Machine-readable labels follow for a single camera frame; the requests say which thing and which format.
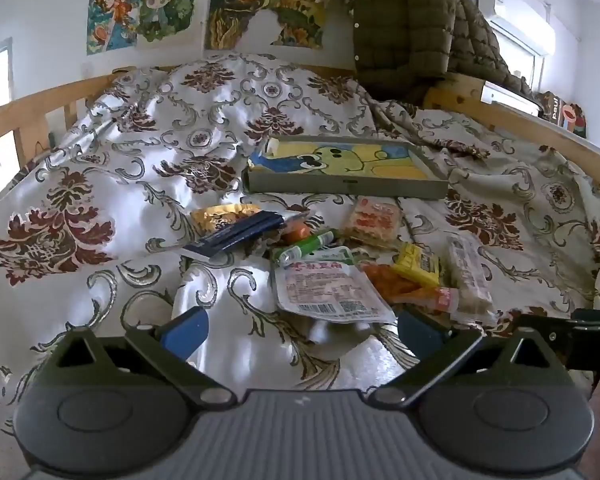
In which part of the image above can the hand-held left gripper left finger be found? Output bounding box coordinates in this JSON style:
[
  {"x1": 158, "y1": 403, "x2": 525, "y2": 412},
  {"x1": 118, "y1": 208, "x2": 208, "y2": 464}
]
[{"x1": 45, "y1": 306, "x2": 238, "y2": 407}]

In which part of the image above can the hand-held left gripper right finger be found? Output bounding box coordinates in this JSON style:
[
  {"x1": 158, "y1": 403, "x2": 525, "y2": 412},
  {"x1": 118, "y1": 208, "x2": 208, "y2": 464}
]
[{"x1": 367, "y1": 310, "x2": 556, "y2": 408}]

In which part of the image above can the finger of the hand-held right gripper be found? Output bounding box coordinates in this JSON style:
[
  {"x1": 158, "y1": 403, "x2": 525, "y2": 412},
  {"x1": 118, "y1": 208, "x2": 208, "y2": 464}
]
[{"x1": 517, "y1": 312, "x2": 573, "y2": 346}]

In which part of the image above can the small pink-red snack packet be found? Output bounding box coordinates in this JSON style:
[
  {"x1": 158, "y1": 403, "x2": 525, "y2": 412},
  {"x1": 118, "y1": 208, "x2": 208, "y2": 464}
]
[{"x1": 392, "y1": 285, "x2": 461, "y2": 313}]

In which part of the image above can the orange snack packet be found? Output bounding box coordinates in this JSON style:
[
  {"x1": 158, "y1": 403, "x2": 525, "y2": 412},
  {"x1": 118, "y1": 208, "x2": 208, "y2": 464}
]
[{"x1": 361, "y1": 262, "x2": 423, "y2": 306}]

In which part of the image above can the yellow snack packet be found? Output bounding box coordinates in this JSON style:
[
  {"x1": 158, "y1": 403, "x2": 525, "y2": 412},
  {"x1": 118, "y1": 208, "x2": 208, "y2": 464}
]
[{"x1": 391, "y1": 242, "x2": 443, "y2": 288}]

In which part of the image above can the long white cracker packet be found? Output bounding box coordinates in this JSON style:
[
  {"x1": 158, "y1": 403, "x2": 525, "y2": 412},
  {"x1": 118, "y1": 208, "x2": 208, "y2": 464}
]
[{"x1": 446, "y1": 234, "x2": 496, "y2": 318}]

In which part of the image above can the white packet with red label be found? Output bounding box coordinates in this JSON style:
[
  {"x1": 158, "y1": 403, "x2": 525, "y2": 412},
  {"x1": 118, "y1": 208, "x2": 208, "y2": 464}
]
[{"x1": 272, "y1": 260, "x2": 397, "y2": 325}]

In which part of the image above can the white green snack packet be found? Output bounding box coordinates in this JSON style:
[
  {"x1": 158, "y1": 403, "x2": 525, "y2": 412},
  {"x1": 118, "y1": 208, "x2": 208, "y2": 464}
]
[{"x1": 300, "y1": 246, "x2": 356, "y2": 267}]

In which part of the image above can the dark blue snack packet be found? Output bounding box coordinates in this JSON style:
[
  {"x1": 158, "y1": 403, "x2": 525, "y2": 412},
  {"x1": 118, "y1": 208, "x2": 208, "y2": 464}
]
[{"x1": 181, "y1": 210, "x2": 286, "y2": 263}]

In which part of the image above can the clear brown snack packet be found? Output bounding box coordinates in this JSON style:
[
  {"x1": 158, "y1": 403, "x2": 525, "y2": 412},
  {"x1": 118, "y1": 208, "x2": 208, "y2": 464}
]
[{"x1": 247, "y1": 212, "x2": 311, "y2": 259}]

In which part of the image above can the gold snack packet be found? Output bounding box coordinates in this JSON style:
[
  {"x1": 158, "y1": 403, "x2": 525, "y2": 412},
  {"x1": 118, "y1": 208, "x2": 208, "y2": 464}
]
[{"x1": 190, "y1": 203, "x2": 263, "y2": 238}]

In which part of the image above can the clear rice cracker packet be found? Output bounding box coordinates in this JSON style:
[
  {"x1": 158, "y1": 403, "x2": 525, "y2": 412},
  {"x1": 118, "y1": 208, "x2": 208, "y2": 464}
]
[{"x1": 341, "y1": 196, "x2": 403, "y2": 251}]

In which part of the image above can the green tube snack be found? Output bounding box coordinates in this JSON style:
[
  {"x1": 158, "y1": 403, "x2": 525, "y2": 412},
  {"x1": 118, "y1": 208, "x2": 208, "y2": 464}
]
[{"x1": 272, "y1": 228, "x2": 341, "y2": 267}]

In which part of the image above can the grey-green tray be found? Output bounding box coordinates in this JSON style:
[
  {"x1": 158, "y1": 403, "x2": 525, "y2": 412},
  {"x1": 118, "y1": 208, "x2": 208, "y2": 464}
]
[{"x1": 241, "y1": 135, "x2": 451, "y2": 201}]

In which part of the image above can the colourful printed book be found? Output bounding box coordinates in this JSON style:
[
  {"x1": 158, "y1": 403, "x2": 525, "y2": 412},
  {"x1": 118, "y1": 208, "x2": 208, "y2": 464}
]
[{"x1": 537, "y1": 91, "x2": 588, "y2": 138}]

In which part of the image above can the white air conditioner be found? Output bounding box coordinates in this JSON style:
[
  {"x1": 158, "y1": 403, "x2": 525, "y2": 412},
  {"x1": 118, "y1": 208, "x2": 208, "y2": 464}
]
[{"x1": 477, "y1": 0, "x2": 561, "y2": 56}]

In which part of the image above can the olive puffer jacket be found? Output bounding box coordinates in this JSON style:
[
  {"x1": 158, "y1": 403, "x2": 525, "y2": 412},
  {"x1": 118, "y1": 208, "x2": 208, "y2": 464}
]
[{"x1": 352, "y1": 0, "x2": 538, "y2": 106}]

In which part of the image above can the wooden bed frame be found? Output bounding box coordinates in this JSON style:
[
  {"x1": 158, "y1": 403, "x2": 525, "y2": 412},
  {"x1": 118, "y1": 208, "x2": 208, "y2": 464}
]
[{"x1": 0, "y1": 62, "x2": 600, "y2": 211}]

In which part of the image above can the orange green wall poster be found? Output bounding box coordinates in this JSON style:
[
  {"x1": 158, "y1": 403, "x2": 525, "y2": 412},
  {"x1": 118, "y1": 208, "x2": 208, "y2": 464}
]
[{"x1": 204, "y1": 0, "x2": 328, "y2": 52}]

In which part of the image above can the cartoon girl wall poster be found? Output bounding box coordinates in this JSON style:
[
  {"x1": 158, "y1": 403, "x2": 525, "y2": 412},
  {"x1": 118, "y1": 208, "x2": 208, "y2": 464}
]
[{"x1": 86, "y1": 0, "x2": 143, "y2": 56}]

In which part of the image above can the blond character wall poster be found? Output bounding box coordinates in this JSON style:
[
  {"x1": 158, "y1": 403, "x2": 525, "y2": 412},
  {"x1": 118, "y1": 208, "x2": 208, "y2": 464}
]
[{"x1": 139, "y1": 0, "x2": 201, "y2": 46}]

